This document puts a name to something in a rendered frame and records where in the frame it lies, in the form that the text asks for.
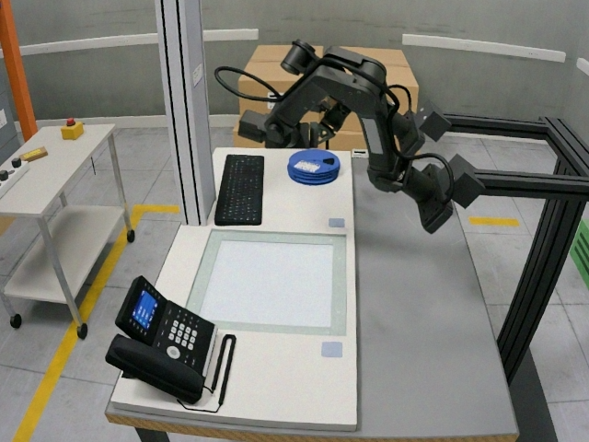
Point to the black keyboard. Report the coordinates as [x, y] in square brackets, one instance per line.
[241, 191]

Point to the grey vertical column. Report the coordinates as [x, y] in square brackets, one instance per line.
[187, 162]

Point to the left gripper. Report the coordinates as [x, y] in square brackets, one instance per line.
[302, 136]

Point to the black desk telephone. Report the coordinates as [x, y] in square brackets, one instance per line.
[167, 332]

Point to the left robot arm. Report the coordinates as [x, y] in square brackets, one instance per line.
[387, 171]

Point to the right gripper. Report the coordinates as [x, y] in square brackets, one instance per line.
[333, 117]

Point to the white desk top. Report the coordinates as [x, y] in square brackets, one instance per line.
[276, 379]

